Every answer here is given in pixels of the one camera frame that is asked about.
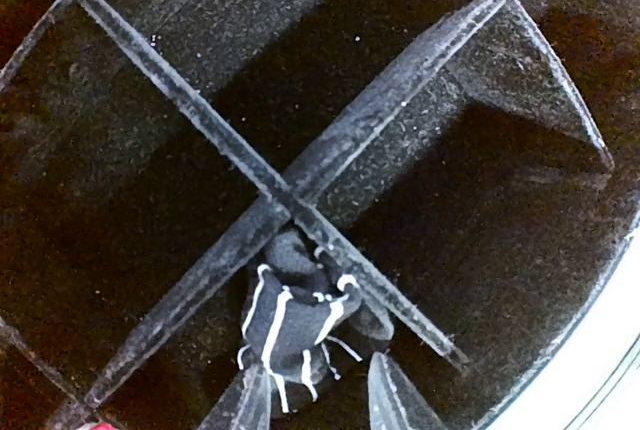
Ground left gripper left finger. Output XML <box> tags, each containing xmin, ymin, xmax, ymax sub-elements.
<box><xmin>197</xmin><ymin>364</ymin><xmax>271</xmax><ymax>430</ymax></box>

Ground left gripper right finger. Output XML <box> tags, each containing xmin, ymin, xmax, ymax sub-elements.
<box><xmin>367</xmin><ymin>352</ymin><xmax>447</xmax><ymax>430</ymax></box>

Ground striped black white sock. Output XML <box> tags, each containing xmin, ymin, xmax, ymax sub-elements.
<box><xmin>236</xmin><ymin>227</ymin><xmax>394</xmax><ymax>414</ymax></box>

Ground red Santa Christmas sock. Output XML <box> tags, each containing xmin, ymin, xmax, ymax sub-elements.
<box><xmin>87</xmin><ymin>422</ymin><xmax>118</xmax><ymax>430</ymax></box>

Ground black display box glass lid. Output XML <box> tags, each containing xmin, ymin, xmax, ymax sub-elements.
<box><xmin>1</xmin><ymin>0</ymin><xmax>639</xmax><ymax>429</ymax></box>

